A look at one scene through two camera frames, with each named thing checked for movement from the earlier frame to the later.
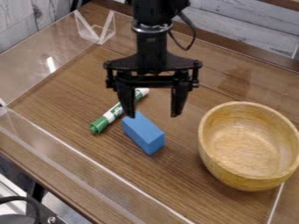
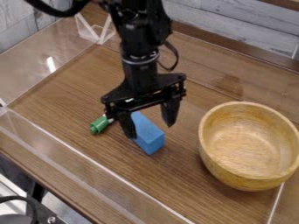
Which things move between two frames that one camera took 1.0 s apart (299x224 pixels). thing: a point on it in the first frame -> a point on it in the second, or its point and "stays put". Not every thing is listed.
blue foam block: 144,133 stays put
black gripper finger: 125,90 -> 124,117
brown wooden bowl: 248,145 stays put
